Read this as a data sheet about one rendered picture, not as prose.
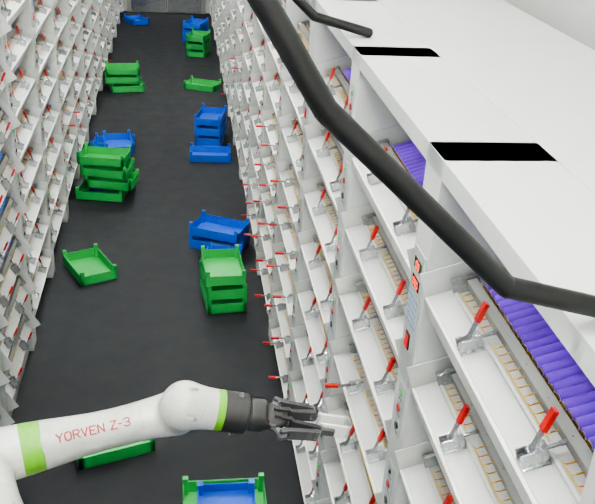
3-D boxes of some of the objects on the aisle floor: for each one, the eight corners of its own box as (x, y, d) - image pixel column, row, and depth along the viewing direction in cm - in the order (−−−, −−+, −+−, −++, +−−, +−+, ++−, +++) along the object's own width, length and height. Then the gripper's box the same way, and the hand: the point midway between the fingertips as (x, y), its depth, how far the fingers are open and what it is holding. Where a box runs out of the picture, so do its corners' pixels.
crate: (183, 533, 293) (183, 516, 289) (182, 492, 311) (182, 475, 307) (268, 528, 297) (269, 511, 294) (262, 488, 315) (263, 471, 312)
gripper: (241, 405, 197) (336, 418, 202) (246, 450, 183) (348, 462, 188) (248, 379, 194) (345, 393, 199) (254, 423, 180) (358, 436, 185)
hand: (333, 425), depth 193 cm, fingers open, 3 cm apart
